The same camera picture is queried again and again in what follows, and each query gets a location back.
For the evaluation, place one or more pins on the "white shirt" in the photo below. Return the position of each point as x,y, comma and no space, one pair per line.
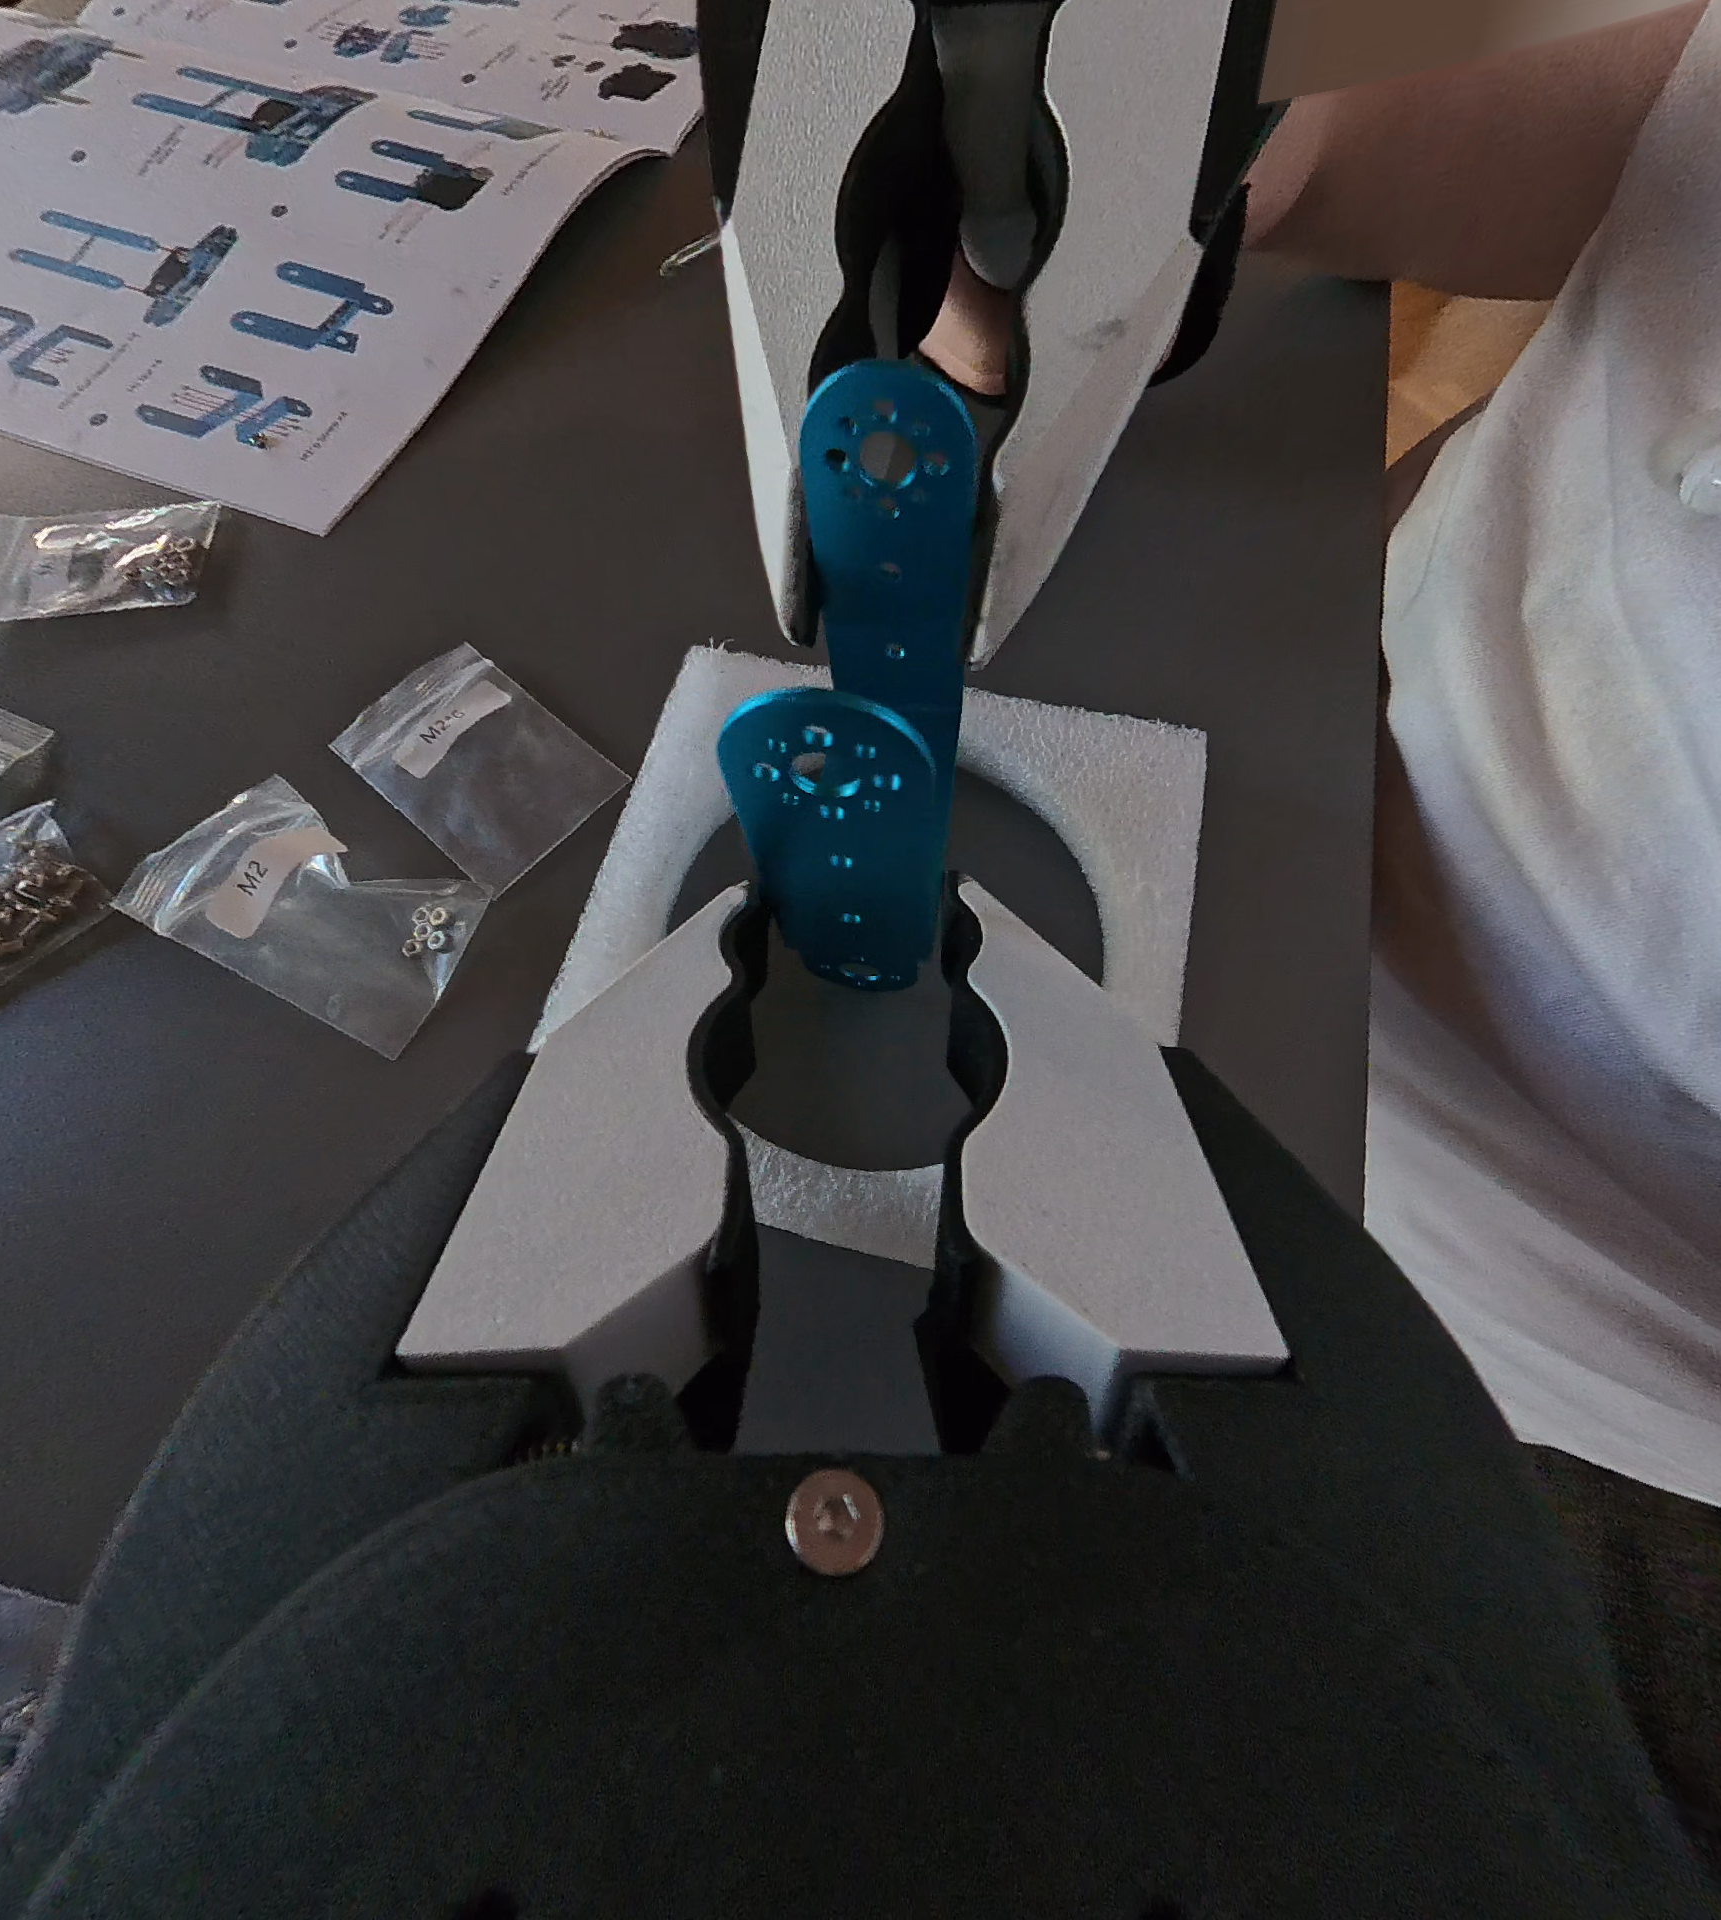
1581,754

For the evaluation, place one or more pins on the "dark trousers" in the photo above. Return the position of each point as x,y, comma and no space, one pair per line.
1700,1726

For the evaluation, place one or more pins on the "long blue U bracket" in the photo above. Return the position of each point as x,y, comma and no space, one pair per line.
880,566

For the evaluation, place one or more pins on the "person's right forearm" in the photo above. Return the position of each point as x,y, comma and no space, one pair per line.
1399,177

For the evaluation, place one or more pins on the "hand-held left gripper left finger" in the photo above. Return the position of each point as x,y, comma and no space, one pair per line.
579,1198

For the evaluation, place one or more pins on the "person's right hand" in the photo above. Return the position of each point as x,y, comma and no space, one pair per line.
970,335

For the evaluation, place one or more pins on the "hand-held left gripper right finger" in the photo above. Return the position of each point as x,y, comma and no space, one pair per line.
1118,1198

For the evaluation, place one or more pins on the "open instruction manual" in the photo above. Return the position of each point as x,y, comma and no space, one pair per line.
46,327

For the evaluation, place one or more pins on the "white square foam frame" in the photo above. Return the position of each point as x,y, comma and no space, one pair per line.
1128,840

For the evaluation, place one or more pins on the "group of clear hardware bags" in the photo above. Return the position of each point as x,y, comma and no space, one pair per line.
243,900

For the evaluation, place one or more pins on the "dark grey desk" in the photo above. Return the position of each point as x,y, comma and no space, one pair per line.
350,1166

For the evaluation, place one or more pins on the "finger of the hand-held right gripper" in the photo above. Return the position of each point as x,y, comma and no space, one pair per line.
788,177
1118,225

